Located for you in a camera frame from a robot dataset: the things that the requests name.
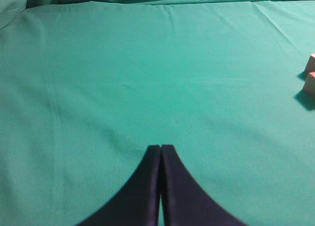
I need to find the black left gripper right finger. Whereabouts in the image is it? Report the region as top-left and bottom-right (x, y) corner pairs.
(160, 145), (245, 226)

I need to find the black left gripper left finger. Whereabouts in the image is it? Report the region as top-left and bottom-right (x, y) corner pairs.
(79, 145), (161, 226)

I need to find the pink cube column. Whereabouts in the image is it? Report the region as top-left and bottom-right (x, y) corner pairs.
(304, 53), (315, 73)
(303, 72), (315, 99)

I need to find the green cloth backdrop and cover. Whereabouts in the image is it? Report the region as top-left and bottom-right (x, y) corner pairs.
(0, 0), (315, 226)

